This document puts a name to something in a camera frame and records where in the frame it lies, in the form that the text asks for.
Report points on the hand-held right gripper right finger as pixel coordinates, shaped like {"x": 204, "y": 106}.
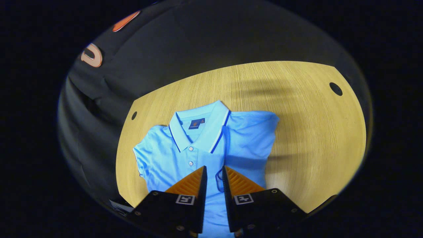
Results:
{"x": 228, "y": 205}

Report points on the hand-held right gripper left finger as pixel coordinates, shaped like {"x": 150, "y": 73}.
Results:
{"x": 202, "y": 205}

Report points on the light blue T-shirt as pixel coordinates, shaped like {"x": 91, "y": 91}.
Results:
{"x": 165, "y": 155}

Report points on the black backdrop cloth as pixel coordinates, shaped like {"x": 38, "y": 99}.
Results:
{"x": 198, "y": 39}

